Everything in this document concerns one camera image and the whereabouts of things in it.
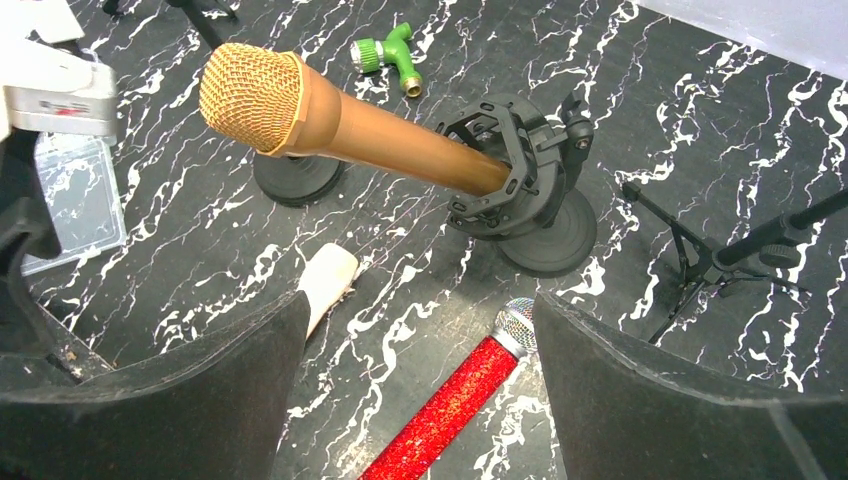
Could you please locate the red glitter microphone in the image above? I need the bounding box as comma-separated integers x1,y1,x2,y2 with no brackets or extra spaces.
360,297,537,479

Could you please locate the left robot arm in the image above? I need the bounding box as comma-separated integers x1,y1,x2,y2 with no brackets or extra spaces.
1,1,117,360

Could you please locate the clear plastic screw box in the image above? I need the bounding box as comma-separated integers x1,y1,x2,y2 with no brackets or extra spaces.
22,133,127,276

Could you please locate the pink microphone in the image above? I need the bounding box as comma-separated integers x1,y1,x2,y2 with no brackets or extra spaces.
297,243,360,339

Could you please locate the black round base shock stand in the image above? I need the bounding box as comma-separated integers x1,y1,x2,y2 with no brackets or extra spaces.
436,94,597,278

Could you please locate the gold microphone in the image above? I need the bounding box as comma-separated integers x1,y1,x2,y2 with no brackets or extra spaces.
199,43,510,196

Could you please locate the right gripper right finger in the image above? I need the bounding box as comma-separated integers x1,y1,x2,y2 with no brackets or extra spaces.
533,292,847,479

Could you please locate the black round base clip stand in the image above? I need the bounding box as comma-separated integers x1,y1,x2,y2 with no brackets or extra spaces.
166,0,344,207

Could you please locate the black tall tripod stand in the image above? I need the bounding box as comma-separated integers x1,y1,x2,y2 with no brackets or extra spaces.
621,181,847,344

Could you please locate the green hose splitter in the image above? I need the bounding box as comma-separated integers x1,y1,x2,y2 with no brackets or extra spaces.
349,22,424,98

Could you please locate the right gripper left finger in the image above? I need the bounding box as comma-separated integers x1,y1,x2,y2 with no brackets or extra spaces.
1,293,311,479

